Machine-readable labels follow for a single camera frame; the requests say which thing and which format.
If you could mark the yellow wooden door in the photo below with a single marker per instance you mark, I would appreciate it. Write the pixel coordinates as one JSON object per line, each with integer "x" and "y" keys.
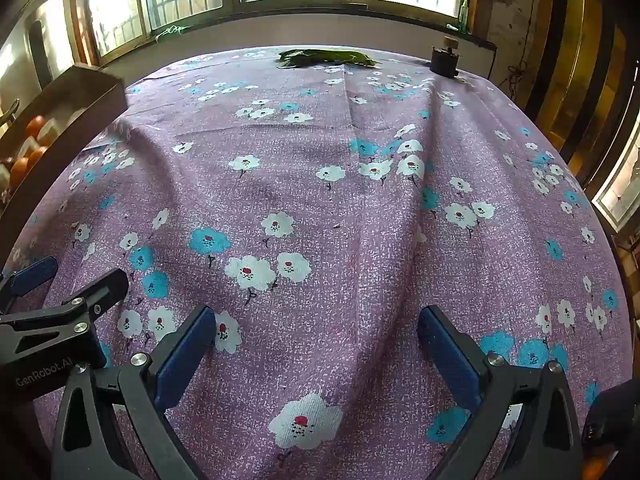
{"x": 575, "y": 60}

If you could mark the white corn cob piece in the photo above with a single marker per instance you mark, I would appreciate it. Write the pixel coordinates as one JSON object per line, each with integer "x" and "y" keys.
{"x": 49, "y": 131}
{"x": 25, "y": 150}

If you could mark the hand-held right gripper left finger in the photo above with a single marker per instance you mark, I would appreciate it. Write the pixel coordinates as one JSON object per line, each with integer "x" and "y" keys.
{"x": 185, "y": 355}

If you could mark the small black jar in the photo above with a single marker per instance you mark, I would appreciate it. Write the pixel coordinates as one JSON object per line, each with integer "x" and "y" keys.
{"x": 444, "y": 62}

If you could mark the standing air conditioner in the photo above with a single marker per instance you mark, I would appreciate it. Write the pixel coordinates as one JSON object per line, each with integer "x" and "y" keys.
{"x": 50, "y": 60}

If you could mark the green bottle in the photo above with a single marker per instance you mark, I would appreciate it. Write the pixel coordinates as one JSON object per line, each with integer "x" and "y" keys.
{"x": 464, "y": 15}

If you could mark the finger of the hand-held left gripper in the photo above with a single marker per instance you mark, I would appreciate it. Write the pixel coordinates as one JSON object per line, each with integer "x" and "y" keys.
{"x": 30, "y": 276}
{"x": 97, "y": 290}

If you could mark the green cloth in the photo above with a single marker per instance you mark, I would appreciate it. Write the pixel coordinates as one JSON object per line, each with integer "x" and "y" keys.
{"x": 170, "y": 31}

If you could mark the green leafy vegetable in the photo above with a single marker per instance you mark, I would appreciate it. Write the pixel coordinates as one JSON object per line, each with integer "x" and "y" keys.
{"x": 325, "y": 57}

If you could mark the orange mandarin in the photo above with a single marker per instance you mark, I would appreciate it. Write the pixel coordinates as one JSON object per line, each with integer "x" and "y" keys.
{"x": 37, "y": 155}
{"x": 35, "y": 126}
{"x": 19, "y": 171}

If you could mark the dark wooden chair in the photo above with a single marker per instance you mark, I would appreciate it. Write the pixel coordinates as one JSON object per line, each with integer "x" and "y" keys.
{"x": 10, "y": 112}

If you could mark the framed picture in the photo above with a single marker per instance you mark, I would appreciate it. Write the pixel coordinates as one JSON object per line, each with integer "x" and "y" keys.
{"x": 620, "y": 185}

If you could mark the shallow cardboard box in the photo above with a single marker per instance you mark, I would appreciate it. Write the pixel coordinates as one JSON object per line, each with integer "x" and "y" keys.
{"x": 65, "y": 145}

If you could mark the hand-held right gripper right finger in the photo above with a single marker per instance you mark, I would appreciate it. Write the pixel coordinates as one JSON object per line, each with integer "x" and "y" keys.
{"x": 450, "y": 360}

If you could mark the purple floral tablecloth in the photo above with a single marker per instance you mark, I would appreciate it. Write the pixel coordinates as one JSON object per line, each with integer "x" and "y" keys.
{"x": 325, "y": 185}

